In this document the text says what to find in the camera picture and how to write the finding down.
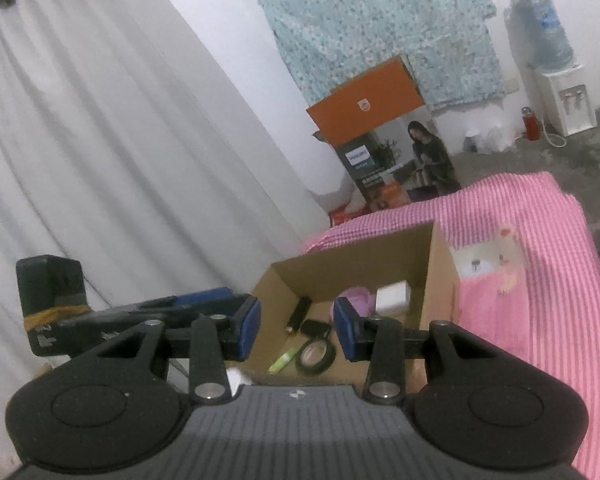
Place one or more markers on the white curtain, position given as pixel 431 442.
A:
pixel 108 157

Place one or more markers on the blue water jug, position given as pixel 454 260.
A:
pixel 543 38

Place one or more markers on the pink plastic lid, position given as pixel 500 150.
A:
pixel 361 299

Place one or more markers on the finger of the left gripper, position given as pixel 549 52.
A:
pixel 172 311

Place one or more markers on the black tape roll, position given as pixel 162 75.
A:
pixel 315 356

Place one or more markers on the red packaging bag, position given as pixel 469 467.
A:
pixel 339 216

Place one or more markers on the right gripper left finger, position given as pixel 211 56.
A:
pixel 122 402

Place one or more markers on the white water dispenser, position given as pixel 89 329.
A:
pixel 566 103

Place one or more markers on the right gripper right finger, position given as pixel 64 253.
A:
pixel 468 398

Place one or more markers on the black key fob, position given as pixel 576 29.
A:
pixel 315 329

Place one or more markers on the black cylinder battery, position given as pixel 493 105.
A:
pixel 298 315

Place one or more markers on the pink checkered cloth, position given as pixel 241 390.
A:
pixel 562 265

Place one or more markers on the orange appliance carton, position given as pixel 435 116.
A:
pixel 385 136

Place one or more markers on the teal floral wall cloth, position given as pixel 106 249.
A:
pixel 444 44

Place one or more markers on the green marker pen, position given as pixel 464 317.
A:
pixel 282 361

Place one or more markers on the white square box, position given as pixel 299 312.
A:
pixel 393 299

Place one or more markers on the brown cardboard box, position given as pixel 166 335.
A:
pixel 419 256

